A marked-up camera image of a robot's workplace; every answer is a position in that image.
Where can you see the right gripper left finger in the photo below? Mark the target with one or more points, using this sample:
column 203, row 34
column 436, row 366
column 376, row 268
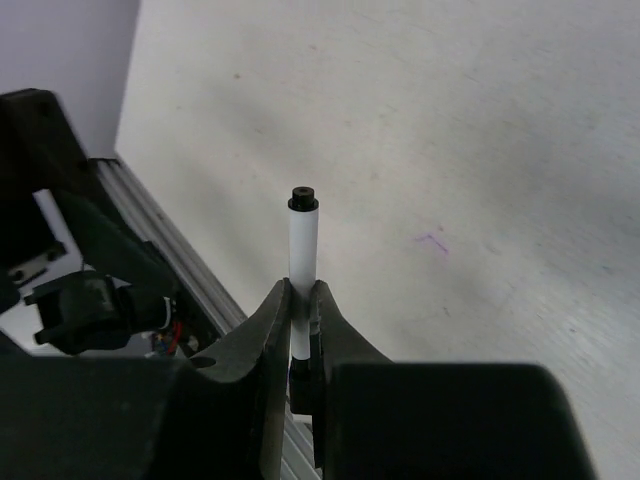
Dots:
column 248, row 370

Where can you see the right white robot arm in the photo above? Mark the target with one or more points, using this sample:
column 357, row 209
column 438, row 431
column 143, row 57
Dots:
column 95, row 284

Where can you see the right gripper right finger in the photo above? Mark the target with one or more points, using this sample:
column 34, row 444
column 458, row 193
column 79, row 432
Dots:
column 354, row 393

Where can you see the white marker black cap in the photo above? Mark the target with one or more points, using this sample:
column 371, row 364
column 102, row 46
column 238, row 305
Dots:
column 303, row 244

